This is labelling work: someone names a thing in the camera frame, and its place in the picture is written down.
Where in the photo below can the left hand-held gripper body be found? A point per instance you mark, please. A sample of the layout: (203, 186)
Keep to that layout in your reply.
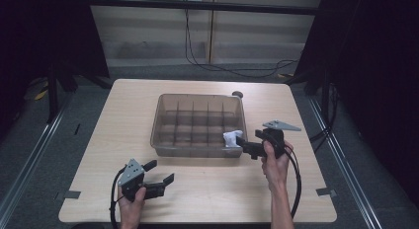
(131, 171)

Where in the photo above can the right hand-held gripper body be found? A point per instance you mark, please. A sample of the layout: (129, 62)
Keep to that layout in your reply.
(276, 137)

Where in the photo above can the brown divided storage box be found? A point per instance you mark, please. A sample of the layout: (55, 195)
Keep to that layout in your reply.
(194, 127)

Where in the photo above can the person's right hand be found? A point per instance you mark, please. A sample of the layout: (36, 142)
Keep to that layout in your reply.
(276, 169)

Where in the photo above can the person's left hand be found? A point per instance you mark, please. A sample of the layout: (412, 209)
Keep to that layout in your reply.
(131, 212)

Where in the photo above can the small dark round knob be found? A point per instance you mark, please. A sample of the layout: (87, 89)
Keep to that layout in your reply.
(237, 94)

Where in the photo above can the black metal stand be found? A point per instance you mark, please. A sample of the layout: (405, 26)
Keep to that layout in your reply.
(52, 97)
(325, 100)

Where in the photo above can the grey tape piece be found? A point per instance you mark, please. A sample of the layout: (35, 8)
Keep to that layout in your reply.
(71, 194)
(325, 191)

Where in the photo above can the yellow floor object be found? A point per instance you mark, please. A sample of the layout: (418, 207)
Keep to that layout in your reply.
(41, 94)

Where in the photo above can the black curtain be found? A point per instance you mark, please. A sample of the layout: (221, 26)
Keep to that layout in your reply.
(39, 31)
(378, 74)

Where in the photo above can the black horizontal bar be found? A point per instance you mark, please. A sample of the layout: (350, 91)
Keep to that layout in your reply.
(197, 6)

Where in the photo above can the metal floor rail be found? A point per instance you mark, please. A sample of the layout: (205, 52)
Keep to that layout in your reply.
(33, 158)
(342, 163)

